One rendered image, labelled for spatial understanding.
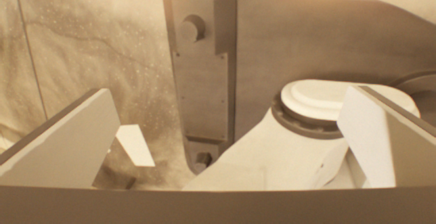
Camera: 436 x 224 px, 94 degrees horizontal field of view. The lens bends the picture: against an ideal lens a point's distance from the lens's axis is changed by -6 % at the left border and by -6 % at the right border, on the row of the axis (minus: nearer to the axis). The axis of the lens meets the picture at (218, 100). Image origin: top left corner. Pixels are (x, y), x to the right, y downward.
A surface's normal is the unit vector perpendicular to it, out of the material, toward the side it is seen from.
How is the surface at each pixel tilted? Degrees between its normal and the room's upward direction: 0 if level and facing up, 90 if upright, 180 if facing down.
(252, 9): 0
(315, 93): 90
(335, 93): 90
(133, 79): 0
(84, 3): 0
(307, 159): 90
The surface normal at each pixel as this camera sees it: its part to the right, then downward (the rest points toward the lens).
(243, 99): -0.22, 0.51
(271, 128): -0.03, -0.85
